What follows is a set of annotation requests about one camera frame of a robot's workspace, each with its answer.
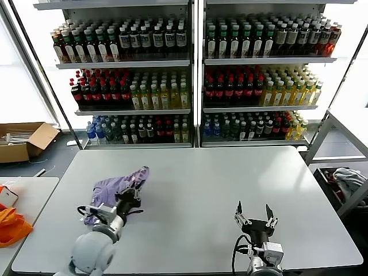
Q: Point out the small green water bottle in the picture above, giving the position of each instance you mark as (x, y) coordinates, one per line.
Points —
(234, 130)
(225, 130)
(116, 134)
(109, 134)

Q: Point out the white strips bundle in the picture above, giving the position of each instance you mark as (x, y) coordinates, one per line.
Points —
(17, 139)

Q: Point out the dark bottle beige label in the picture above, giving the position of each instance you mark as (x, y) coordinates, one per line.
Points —
(281, 38)
(292, 37)

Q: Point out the black bottle grey label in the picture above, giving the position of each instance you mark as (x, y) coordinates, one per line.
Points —
(157, 40)
(169, 40)
(180, 40)
(124, 43)
(315, 37)
(325, 37)
(145, 40)
(303, 37)
(135, 41)

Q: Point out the small cola bottle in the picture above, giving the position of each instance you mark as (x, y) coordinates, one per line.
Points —
(160, 132)
(168, 132)
(276, 129)
(285, 128)

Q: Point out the cola bottle red cap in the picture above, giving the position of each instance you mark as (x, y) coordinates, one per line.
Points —
(86, 96)
(106, 96)
(219, 93)
(125, 96)
(239, 93)
(249, 93)
(115, 96)
(209, 93)
(97, 96)
(258, 93)
(77, 96)
(229, 93)

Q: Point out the purple t-shirt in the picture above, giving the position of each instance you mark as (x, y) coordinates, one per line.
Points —
(112, 187)

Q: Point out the small dark bottle white cap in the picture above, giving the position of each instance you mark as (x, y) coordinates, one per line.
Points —
(268, 128)
(150, 132)
(260, 129)
(134, 136)
(251, 131)
(243, 132)
(142, 132)
(125, 136)

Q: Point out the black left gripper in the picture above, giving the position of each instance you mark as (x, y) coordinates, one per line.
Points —
(128, 204)

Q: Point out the short metal bar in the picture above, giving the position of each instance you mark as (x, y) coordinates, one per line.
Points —
(40, 172)

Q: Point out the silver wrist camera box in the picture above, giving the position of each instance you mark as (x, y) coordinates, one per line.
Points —
(106, 214)
(273, 251)

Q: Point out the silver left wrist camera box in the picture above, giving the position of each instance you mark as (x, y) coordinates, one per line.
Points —
(106, 214)

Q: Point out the grey metal frame table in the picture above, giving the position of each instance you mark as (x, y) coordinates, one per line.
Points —
(319, 139)

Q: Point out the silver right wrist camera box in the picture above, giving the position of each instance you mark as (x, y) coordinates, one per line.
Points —
(273, 251)

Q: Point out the open cardboard box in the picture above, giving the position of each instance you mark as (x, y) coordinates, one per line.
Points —
(17, 152)

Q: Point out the dark bottle green cap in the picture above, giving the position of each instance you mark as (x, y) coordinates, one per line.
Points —
(91, 50)
(246, 43)
(268, 43)
(114, 50)
(102, 50)
(235, 43)
(80, 50)
(69, 50)
(258, 43)
(223, 43)
(212, 43)

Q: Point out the small white floor object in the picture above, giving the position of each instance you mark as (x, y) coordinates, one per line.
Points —
(72, 143)

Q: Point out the black plastic crate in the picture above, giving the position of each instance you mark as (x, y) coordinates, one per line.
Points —
(326, 187)

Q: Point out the dark slanted frame post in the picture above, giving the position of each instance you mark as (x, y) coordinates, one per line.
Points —
(347, 72)
(46, 74)

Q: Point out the red drink bottle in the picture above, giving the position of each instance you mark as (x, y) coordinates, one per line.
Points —
(334, 40)

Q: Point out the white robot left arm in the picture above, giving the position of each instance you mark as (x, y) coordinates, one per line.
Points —
(92, 250)

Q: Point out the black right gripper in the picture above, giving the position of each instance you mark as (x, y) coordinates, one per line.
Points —
(258, 230)

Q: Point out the red tea bottle white cap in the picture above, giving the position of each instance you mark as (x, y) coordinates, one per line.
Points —
(59, 51)

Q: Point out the red crumpled garment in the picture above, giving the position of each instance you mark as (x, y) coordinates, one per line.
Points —
(330, 177)

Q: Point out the white and orange carton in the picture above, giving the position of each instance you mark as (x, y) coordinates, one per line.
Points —
(8, 198)

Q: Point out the small yellow juice bottle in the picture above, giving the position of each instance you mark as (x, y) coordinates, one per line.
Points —
(177, 135)
(302, 130)
(185, 134)
(293, 131)

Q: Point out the orange cloth bag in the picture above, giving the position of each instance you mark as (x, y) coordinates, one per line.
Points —
(11, 227)

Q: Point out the grey crumpled garment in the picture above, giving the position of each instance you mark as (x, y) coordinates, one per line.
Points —
(349, 179)

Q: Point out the grey metal shelf unit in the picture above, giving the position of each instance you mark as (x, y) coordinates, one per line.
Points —
(123, 64)
(270, 61)

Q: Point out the small blue drink bottle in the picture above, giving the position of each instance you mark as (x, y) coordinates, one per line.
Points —
(92, 135)
(100, 135)
(207, 130)
(216, 130)

